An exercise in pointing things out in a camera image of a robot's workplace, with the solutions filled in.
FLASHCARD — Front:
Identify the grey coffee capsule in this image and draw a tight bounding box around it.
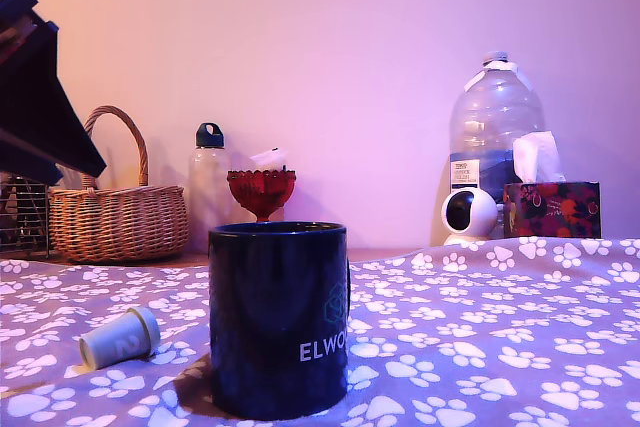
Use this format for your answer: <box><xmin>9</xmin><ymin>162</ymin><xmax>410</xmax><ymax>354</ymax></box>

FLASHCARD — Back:
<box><xmin>78</xmin><ymin>306</ymin><xmax>161</xmax><ymax>371</ymax></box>

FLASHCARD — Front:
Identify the clear bottle with dark cap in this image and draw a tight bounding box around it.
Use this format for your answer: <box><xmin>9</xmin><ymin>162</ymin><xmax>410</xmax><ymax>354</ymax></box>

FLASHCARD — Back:
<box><xmin>188</xmin><ymin>121</ymin><xmax>234</xmax><ymax>254</ymax></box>

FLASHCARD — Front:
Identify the white plastic wrapper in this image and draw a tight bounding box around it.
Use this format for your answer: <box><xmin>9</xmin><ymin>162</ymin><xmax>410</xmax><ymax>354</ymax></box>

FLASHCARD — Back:
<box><xmin>248</xmin><ymin>146</ymin><xmax>290</xmax><ymax>171</ymax></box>

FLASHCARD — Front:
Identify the red glass goblet dish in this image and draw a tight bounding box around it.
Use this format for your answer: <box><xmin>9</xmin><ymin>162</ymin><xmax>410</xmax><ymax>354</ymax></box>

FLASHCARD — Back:
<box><xmin>225</xmin><ymin>169</ymin><xmax>298</xmax><ymax>224</ymax></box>

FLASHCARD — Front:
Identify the dark blue printed mug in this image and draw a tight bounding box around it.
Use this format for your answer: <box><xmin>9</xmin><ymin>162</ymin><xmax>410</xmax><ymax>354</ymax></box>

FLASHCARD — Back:
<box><xmin>207</xmin><ymin>220</ymin><xmax>351</xmax><ymax>422</ymax></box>

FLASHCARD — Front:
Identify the large clear water bottle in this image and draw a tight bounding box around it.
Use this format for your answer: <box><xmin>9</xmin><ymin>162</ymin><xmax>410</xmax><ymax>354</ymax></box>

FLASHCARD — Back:
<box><xmin>448</xmin><ymin>50</ymin><xmax>547</xmax><ymax>241</ymax></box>

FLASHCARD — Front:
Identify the blue paw-print cloth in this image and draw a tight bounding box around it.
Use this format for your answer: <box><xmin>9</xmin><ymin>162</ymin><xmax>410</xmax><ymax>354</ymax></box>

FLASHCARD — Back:
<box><xmin>0</xmin><ymin>235</ymin><xmax>640</xmax><ymax>427</ymax></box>

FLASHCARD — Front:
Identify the white tissue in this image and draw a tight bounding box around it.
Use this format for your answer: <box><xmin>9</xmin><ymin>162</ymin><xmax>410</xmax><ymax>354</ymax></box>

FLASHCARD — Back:
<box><xmin>512</xmin><ymin>130</ymin><xmax>568</xmax><ymax>184</ymax></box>

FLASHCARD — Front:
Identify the floral tissue box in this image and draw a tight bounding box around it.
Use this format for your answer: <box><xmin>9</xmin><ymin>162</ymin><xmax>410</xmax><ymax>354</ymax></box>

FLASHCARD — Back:
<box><xmin>502</xmin><ymin>180</ymin><xmax>603</xmax><ymax>240</ymax></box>

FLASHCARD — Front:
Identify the wire utensil rack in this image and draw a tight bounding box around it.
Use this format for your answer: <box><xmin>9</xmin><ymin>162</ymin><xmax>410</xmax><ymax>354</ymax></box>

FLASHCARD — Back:
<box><xmin>0</xmin><ymin>174</ymin><xmax>52</xmax><ymax>261</ymax></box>

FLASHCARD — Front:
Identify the wicker basket with handle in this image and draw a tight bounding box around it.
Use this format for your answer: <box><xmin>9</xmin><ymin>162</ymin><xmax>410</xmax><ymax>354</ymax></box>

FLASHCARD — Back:
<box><xmin>48</xmin><ymin>105</ymin><xmax>190</xmax><ymax>264</ymax></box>

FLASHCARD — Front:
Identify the small white round camera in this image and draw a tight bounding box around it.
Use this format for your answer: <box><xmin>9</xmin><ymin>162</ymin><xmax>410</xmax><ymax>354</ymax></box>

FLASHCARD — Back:
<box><xmin>439</xmin><ymin>189</ymin><xmax>500</xmax><ymax>247</ymax></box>

